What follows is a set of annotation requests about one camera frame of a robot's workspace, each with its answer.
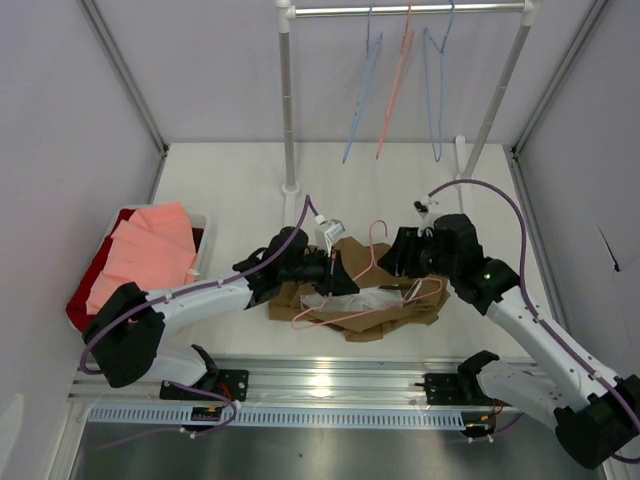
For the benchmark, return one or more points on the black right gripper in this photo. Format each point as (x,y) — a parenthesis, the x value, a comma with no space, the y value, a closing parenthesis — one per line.
(409,251)

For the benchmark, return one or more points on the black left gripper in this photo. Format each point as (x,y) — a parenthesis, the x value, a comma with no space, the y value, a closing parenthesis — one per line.
(335,280)

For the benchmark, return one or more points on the tan brown skirt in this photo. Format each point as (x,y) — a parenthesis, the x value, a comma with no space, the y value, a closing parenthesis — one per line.
(357,259)

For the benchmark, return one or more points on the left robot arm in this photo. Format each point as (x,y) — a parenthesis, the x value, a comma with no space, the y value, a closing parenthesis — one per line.
(128,337)

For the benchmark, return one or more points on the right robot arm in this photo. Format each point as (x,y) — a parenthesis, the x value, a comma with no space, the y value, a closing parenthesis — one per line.
(593,411)

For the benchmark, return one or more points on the pink folded garment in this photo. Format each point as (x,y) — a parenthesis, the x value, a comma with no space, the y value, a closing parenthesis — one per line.
(145,260)

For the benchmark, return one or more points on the white clothes rack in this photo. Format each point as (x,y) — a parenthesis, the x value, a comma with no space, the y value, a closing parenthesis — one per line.
(434,16)

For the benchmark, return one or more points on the red folded garment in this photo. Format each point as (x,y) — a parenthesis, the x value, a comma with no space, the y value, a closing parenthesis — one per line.
(80,300)

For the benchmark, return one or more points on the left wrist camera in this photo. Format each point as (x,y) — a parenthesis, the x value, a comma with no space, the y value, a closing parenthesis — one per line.
(327,233)

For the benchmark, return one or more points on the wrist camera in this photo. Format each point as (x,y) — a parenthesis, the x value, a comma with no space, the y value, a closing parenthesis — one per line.
(327,233)
(427,209)

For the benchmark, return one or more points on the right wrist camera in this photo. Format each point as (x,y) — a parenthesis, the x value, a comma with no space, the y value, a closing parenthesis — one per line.
(427,209)

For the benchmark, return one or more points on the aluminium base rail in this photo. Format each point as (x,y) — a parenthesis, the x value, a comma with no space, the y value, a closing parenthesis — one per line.
(297,381)

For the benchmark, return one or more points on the perforated cable tray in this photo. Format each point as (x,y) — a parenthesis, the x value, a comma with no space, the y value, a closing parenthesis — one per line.
(414,419)

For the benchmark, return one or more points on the right blue wire hanger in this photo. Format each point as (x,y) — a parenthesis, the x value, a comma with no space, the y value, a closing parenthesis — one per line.
(434,53)

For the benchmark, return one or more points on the blue wire hanger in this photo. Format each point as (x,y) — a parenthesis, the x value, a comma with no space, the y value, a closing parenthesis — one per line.
(434,53)
(372,51)

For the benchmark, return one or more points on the left blue wire hanger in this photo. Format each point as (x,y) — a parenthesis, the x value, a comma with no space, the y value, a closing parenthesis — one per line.
(372,51)

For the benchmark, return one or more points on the right aluminium frame post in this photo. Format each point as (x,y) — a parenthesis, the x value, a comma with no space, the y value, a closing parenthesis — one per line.
(587,27)

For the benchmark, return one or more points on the aluminium frame post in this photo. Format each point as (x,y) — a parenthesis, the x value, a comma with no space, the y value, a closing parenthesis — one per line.
(122,71)
(587,27)

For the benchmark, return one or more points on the left aluminium frame post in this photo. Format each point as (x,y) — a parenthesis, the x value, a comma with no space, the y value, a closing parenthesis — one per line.
(122,71)

